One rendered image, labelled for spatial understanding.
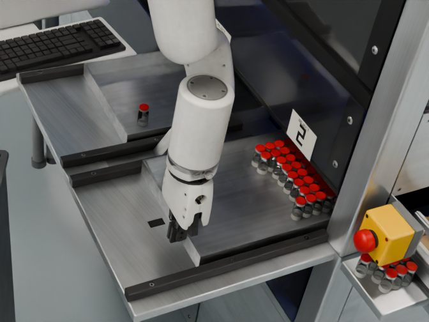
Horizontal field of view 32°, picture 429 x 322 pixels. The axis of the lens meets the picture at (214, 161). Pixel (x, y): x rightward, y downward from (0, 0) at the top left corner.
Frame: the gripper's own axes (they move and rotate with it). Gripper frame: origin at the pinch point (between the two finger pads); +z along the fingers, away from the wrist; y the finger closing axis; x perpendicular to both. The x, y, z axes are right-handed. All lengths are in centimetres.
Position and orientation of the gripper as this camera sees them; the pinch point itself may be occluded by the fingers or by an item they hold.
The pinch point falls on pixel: (177, 230)
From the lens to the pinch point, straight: 131.1
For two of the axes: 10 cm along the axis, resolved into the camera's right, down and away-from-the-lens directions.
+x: -8.8, 1.8, -4.3
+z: -1.7, 7.3, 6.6
